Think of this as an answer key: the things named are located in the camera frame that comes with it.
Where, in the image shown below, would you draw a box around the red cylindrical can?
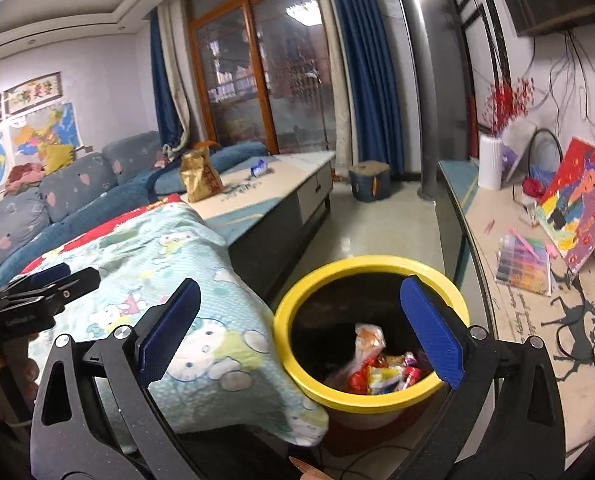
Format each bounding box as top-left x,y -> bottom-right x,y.
398,366 -> 423,390

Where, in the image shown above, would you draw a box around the purple candy wrapper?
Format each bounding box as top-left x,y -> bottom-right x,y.
401,351 -> 419,367

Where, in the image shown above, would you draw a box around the yellow white snack bag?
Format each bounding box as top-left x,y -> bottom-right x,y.
367,365 -> 405,396

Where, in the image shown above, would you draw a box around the red plastic bag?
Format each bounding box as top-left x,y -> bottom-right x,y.
346,356 -> 388,396

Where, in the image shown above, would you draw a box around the white orange plastic bag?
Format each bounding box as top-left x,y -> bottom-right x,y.
339,324 -> 386,379

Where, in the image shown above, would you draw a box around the yellow rimmed trash bin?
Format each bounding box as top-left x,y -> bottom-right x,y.
273,255 -> 470,428

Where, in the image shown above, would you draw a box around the left hand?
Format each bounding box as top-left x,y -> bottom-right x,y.
0,331 -> 41,411

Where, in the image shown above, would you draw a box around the right hand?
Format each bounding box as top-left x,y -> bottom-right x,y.
288,456 -> 333,480

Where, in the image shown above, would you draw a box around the blue sectional sofa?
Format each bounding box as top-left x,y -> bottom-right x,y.
0,130 -> 270,291

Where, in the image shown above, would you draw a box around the pink folded clothes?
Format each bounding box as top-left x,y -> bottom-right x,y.
4,162 -> 46,196

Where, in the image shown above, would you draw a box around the red floral blanket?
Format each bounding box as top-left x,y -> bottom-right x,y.
20,194 -> 182,275

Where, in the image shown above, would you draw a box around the yellow cushion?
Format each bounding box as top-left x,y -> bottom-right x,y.
42,144 -> 75,174

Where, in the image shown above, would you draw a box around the tv console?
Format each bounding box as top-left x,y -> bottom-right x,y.
435,160 -> 595,463

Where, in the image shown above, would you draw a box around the hello kitty blanket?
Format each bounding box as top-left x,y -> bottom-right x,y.
28,199 -> 329,448

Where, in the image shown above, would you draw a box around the china map poster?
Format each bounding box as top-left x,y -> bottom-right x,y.
9,102 -> 81,165

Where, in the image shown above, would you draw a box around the colour swatch pad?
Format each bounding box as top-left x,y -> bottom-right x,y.
495,231 -> 552,296

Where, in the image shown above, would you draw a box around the gold paper bag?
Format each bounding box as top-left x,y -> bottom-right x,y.
180,146 -> 224,204

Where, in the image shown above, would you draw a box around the framed calligraphy right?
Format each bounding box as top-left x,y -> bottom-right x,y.
4,72 -> 63,116

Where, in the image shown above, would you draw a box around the left blue curtain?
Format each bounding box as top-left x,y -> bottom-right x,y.
148,8 -> 183,157

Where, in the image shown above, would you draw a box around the blue curtain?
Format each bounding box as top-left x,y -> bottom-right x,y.
333,0 -> 406,177
148,8 -> 183,157

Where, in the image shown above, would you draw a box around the coffee table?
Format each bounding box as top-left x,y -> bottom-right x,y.
192,151 -> 335,301

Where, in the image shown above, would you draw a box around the colourful painting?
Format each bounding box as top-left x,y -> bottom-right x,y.
536,138 -> 595,274

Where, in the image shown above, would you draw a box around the blue white wrapper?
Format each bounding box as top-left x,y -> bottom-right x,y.
250,159 -> 269,179

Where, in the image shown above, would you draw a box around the white vase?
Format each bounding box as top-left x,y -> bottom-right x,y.
479,133 -> 503,191

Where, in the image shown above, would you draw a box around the small dark storage box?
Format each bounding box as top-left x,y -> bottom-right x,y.
348,160 -> 392,203

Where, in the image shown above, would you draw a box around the wooden glass sliding door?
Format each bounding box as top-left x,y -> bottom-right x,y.
184,0 -> 335,154

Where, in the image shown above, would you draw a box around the red berry branches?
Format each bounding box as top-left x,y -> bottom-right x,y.
484,77 -> 535,136

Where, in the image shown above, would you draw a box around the right blue curtain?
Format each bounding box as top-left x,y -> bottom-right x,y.
333,0 -> 406,177

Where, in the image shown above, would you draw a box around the silver tower air conditioner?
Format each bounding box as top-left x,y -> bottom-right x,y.
401,0 -> 469,202

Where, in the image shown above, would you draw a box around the round black wire frame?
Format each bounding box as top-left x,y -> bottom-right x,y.
526,128 -> 563,179

